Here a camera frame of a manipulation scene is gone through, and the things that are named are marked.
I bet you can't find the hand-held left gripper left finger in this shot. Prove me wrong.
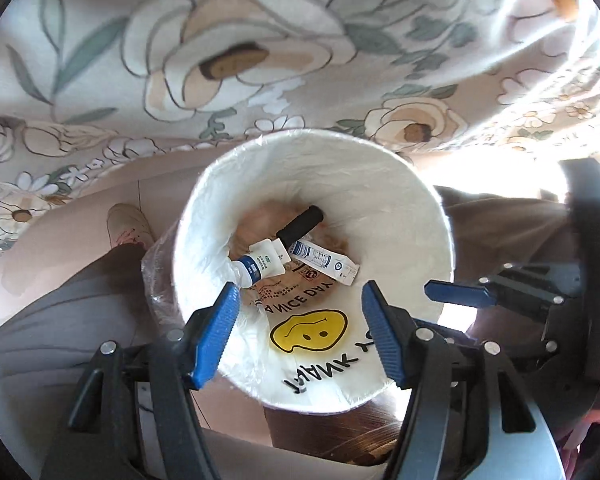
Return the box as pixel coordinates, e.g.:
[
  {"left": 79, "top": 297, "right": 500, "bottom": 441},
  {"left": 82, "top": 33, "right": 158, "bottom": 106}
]
[{"left": 40, "top": 282, "right": 241, "bottom": 480}]

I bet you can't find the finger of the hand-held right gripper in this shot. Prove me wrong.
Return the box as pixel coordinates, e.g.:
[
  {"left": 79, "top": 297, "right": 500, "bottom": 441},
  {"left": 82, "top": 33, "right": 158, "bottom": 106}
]
[{"left": 424, "top": 259, "right": 581, "bottom": 322}]

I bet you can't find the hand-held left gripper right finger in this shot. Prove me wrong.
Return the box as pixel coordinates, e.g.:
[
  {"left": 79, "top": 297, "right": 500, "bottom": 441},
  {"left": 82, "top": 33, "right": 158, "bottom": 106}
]
[{"left": 361, "top": 280, "right": 556, "bottom": 480}]

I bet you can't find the smiley print plastic bin liner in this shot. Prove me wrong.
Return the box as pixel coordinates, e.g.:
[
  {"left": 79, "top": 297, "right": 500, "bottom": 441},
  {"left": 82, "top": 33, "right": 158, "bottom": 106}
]
[{"left": 140, "top": 130, "right": 453, "bottom": 413}]

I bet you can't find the white bottle blue label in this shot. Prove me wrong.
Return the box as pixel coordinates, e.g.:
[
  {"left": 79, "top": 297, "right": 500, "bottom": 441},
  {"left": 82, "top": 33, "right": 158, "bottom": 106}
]
[{"left": 232, "top": 240, "right": 287, "bottom": 288}]

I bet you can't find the long white red-blue box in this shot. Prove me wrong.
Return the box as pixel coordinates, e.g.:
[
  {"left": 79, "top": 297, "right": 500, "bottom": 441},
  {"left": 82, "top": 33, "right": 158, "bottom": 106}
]
[{"left": 287, "top": 239, "right": 362, "bottom": 287}]

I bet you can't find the white round waste bin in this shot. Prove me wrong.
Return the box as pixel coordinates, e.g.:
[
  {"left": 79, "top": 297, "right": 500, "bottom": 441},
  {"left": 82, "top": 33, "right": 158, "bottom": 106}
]
[{"left": 172, "top": 129, "right": 453, "bottom": 417}]

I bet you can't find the black cylinder handle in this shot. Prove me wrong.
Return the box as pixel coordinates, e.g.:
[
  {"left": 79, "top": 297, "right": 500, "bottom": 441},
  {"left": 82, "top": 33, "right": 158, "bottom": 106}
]
[{"left": 276, "top": 205, "right": 325, "bottom": 251}]

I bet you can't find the person's right leg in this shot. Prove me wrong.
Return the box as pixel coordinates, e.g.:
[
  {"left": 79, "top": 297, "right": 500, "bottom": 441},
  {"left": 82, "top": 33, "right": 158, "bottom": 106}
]
[{"left": 430, "top": 185, "right": 581, "bottom": 341}]

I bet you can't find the person's leg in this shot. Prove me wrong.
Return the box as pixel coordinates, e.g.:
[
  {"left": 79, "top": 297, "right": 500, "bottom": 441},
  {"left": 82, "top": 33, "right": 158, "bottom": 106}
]
[
  {"left": 0, "top": 242, "right": 201, "bottom": 480},
  {"left": 430, "top": 185, "right": 581, "bottom": 341}
]

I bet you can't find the beige slipper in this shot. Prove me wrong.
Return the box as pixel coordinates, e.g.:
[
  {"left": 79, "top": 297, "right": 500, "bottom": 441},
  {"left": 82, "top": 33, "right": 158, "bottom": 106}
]
[{"left": 105, "top": 203, "right": 156, "bottom": 251}]

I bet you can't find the person's left leg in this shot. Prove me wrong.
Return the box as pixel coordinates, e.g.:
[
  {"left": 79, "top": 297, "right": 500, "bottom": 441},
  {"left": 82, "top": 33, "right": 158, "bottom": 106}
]
[{"left": 0, "top": 242, "right": 201, "bottom": 480}]

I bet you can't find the floral bear print duvet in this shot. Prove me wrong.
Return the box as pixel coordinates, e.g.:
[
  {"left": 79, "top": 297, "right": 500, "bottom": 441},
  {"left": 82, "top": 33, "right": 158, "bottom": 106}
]
[{"left": 0, "top": 0, "right": 600, "bottom": 261}]

